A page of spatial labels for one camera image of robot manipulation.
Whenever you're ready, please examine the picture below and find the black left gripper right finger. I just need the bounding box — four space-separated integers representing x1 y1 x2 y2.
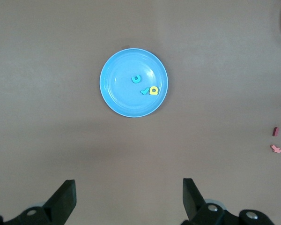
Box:
179 178 275 225

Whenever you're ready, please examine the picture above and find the blue plate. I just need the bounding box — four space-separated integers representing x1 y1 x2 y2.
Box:
99 48 169 118

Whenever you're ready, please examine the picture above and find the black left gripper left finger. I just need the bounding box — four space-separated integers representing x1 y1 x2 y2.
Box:
0 179 77 225

